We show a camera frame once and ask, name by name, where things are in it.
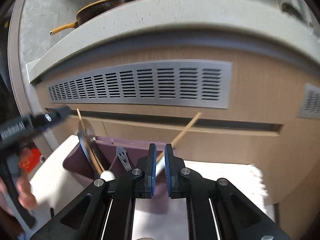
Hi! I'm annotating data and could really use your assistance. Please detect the white plastic spoon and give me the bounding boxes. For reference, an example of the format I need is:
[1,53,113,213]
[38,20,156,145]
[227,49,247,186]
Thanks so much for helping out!
[156,156,165,176]

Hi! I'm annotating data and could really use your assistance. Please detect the white ball-end utensil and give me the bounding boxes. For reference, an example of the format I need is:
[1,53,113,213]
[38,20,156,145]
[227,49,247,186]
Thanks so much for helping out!
[100,170,115,181]

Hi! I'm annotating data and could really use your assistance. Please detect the steel smiley face spoon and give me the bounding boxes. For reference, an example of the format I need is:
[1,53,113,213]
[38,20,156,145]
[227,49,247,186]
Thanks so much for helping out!
[116,146,132,171]

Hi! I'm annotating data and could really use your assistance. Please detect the black handled steel spoon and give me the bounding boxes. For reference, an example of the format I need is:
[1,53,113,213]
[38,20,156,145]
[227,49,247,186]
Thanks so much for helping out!
[77,119,111,177]

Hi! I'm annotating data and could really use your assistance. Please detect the wooden chopstick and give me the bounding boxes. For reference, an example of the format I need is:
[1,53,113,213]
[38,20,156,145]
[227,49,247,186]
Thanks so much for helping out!
[76,108,104,177]
[156,112,202,164]

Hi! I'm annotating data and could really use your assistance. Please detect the maroon plastic utensil holder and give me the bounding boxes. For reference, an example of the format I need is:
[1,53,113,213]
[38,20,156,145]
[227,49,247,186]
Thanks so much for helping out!
[63,137,180,215]

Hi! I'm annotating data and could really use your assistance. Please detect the grey ventilation grille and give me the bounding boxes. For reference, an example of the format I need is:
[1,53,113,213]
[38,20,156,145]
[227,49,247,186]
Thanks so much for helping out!
[47,60,233,109]
[299,83,320,119]

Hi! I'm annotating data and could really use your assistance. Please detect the person left hand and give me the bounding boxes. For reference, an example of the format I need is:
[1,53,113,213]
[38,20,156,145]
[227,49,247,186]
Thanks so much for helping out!
[1,171,37,215]

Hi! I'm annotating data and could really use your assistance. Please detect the black wok on counter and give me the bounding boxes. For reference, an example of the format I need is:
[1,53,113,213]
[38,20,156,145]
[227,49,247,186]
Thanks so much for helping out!
[281,2,305,22]

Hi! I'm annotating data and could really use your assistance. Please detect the yellow frying pan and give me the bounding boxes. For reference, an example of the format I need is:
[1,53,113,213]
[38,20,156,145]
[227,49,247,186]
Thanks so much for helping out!
[50,0,135,36]

